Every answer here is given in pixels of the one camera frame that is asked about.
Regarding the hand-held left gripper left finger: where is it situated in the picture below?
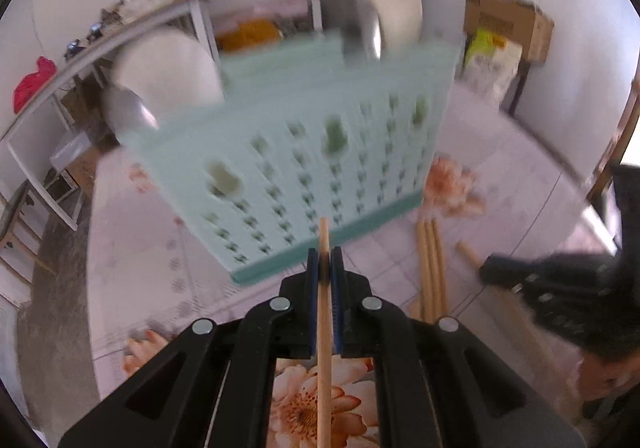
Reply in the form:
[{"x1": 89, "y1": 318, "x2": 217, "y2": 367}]
[{"x1": 59, "y1": 248, "x2": 321, "y2": 448}]

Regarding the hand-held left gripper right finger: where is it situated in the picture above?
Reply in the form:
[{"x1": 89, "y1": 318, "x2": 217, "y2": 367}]
[{"x1": 330, "y1": 247, "x2": 586, "y2": 448}]

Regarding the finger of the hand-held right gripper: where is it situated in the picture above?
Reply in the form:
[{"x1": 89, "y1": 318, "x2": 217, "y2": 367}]
[{"x1": 479, "y1": 252, "x2": 556, "y2": 297}]

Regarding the teal plastic utensil holder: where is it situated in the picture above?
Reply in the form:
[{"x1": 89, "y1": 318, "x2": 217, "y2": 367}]
[{"x1": 117, "y1": 28, "x2": 463, "y2": 285}]

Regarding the grey metal spoon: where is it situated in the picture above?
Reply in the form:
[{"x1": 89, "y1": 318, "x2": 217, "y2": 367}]
[
  {"x1": 342, "y1": 23, "x2": 385, "y2": 64},
  {"x1": 101, "y1": 87, "x2": 162, "y2": 141}
]

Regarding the white plastic rice paddle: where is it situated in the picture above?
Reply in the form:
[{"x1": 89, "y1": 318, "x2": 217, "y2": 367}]
[{"x1": 112, "y1": 28, "x2": 224, "y2": 112}]

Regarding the cream plastic ladle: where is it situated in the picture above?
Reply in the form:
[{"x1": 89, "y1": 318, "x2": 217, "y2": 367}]
[{"x1": 360, "y1": 0, "x2": 423, "y2": 59}]

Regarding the person's right hand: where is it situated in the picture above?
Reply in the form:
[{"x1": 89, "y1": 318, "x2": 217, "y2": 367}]
[{"x1": 574, "y1": 350, "x2": 640, "y2": 422}]

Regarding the floral plaid tablecloth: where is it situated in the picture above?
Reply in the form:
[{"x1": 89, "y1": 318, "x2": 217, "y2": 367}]
[{"x1": 87, "y1": 83, "x2": 621, "y2": 448}]

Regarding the light wooden chair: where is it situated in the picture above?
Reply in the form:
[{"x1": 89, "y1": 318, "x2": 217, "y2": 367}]
[{"x1": 585, "y1": 78, "x2": 640, "y2": 209}]

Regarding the white and green rice bag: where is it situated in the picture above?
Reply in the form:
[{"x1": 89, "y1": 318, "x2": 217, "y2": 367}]
[{"x1": 462, "y1": 27, "x2": 523, "y2": 102}]

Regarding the brown cardboard box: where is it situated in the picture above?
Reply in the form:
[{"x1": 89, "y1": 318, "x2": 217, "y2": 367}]
[{"x1": 465, "y1": 0, "x2": 555, "y2": 63}]

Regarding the yellow plastic bag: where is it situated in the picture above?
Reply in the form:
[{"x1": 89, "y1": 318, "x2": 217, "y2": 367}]
[{"x1": 217, "y1": 18, "x2": 283, "y2": 54}]

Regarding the white flat box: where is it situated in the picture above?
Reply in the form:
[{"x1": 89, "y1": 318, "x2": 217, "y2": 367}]
[{"x1": 49, "y1": 131, "x2": 96, "y2": 169}]

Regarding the white side table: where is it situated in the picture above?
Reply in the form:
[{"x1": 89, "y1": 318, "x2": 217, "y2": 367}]
[{"x1": 0, "y1": 0, "x2": 221, "y2": 234}]

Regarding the red cloth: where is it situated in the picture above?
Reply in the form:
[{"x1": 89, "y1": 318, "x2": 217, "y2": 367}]
[{"x1": 12, "y1": 56, "x2": 57, "y2": 114}]

